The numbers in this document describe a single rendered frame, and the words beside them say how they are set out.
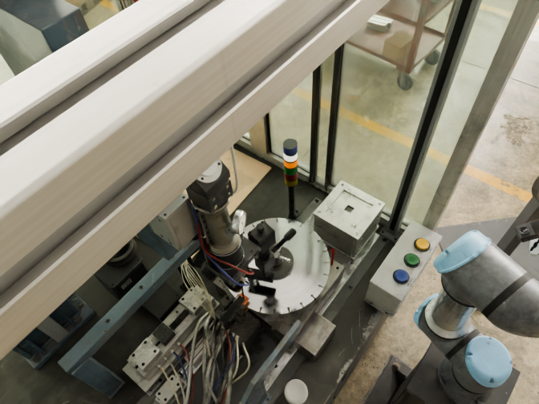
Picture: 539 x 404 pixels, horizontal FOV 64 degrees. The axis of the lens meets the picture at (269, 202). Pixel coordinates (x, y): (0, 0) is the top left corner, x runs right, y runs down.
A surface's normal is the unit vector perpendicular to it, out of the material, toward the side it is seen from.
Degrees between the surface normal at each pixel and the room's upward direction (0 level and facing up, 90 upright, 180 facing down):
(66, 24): 90
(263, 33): 90
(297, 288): 0
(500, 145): 0
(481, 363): 8
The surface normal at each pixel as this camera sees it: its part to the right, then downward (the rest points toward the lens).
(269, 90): 0.79, 0.47
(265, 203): -0.06, -0.58
